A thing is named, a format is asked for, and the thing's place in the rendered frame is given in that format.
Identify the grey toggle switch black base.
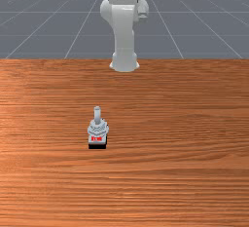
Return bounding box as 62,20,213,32
87,105,109,150

